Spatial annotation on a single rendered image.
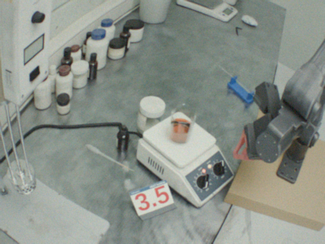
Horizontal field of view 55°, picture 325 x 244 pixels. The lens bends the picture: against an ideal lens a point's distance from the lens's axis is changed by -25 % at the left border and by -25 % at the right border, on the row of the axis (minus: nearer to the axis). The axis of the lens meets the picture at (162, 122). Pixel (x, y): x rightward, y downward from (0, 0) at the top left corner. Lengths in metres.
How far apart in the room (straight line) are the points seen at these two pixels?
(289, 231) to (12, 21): 0.79
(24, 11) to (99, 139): 0.64
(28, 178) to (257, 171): 0.55
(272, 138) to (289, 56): 1.76
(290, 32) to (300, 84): 1.63
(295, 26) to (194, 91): 1.26
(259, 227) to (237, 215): 0.07
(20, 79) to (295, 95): 0.46
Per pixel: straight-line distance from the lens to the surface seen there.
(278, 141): 0.62
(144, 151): 0.88
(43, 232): 0.79
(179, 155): 0.84
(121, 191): 0.87
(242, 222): 0.88
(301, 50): 2.32
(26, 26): 0.41
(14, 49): 0.41
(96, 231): 0.79
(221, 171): 0.87
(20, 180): 0.67
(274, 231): 0.89
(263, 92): 0.76
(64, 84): 1.03
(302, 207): 0.92
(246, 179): 0.90
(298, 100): 0.65
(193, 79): 1.20
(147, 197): 0.84
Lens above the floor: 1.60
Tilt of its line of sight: 43 degrees down
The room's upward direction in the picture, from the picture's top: 11 degrees clockwise
